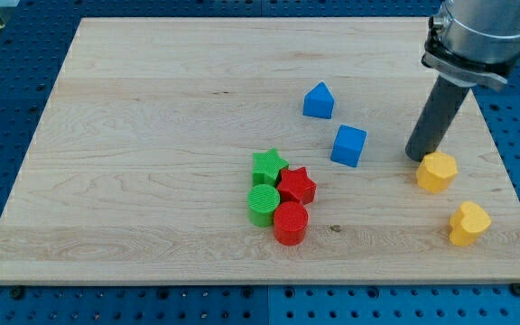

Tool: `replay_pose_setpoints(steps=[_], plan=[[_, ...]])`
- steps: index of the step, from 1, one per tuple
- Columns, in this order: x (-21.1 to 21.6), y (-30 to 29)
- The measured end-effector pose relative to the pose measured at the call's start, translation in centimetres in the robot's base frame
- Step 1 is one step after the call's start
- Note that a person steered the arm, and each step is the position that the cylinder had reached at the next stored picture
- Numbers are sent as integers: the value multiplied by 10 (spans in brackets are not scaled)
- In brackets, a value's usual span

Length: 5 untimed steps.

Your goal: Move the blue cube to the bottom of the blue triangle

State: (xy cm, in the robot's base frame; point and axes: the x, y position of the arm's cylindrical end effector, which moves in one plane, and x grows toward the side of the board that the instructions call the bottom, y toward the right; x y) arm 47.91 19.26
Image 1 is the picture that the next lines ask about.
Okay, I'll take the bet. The red star block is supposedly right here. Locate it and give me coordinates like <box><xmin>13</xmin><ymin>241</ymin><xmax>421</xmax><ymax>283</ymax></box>
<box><xmin>276</xmin><ymin>167</ymin><xmax>317</xmax><ymax>205</ymax></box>

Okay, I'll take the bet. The green star block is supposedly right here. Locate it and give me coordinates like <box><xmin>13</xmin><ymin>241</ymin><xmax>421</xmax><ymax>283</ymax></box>
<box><xmin>252</xmin><ymin>148</ymin><xmax>289</xmax><ymax>186</ymax></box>

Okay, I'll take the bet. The green cylinder block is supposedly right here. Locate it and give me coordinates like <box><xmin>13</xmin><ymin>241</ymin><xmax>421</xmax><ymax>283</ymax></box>
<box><xmin>247</xmin><ymin>184</ymin><xmax>280</xmax><ymax>228</ymax></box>

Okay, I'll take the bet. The blue triangle block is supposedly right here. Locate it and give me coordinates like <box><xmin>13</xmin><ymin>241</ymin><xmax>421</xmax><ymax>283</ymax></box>
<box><xmin>302</xmin><ymin>81</ymin><xmax>335</xmax><ymax>119</ymax></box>

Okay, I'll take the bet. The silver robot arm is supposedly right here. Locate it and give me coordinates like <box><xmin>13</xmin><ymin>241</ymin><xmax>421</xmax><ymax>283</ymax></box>
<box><xmin>422</xmin><ymin>0</ymin><xmax>520</xmax><ymax>91</ymax></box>

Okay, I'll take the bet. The blue cube block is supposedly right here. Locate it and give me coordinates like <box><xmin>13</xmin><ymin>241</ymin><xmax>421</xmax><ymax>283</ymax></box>
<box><xmin>330</xmin><ymin>125</ymin><xmax>367</xmax><ymax>168</ymax></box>

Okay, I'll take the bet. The red cylinder block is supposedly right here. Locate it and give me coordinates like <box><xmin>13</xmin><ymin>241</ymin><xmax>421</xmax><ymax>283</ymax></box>
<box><xmin>274</xmin><ymin>201</ymin><xmax>309</xmax><ymax>246</ymax></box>

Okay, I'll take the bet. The light wooden board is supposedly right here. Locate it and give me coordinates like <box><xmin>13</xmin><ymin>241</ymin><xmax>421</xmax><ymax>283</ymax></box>
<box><xmin>0</xmin><ymin>18</ymin><xmax>520</xmax><ymax>286</ymax></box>

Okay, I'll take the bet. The yellow heart block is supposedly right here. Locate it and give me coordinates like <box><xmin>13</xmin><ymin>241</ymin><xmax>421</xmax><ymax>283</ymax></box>
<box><xmin>449</xmin><ymin>201</ymin><xmax>492</xmax><ymax>246</ymax></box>

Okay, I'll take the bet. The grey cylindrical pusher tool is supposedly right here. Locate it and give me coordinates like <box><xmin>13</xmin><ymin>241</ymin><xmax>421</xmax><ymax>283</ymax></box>
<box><xmin>405</xmin><ymin>76</ymin><xmax>469</xmax><ymax>162</ymax></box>

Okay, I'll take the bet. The yellow hexagon block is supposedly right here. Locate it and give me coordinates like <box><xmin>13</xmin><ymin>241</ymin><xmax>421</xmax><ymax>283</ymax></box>
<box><xmin>416</xmin><ymin>152</ymin><xmax>458</xmax><ymax>194</ymax></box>

